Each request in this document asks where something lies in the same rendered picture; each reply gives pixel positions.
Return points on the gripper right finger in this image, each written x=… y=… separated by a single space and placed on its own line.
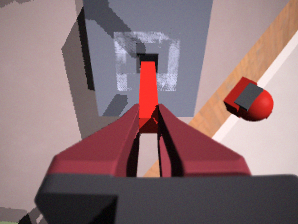
x=192 y=153

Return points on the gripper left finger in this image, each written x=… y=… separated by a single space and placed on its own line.
x=105 y=151

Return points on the red peg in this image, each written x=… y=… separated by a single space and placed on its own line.
x=148 y=99

